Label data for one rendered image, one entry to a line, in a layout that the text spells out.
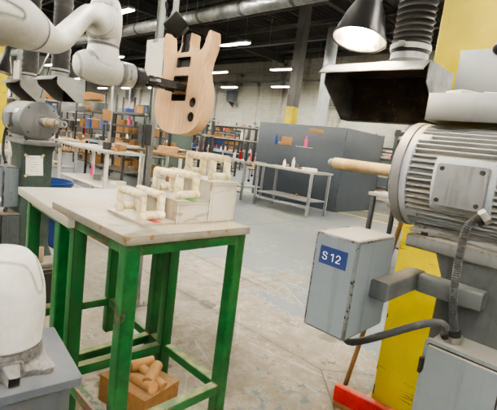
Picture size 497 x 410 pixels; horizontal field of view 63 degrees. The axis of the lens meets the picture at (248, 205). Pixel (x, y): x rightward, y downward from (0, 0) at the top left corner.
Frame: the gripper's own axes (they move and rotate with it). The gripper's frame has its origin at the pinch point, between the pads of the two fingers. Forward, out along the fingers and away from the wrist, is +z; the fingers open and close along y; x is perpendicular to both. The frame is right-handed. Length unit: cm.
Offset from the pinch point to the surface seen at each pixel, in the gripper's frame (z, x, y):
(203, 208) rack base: 9.0, -46.7, 13.8
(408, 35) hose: 9, 14, 89
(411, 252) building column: 93, -58, 67
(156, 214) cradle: -12, -49, 11
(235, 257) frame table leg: 20, -65, 24
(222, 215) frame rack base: 20, -50, 14
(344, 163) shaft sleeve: 4, -21, 79
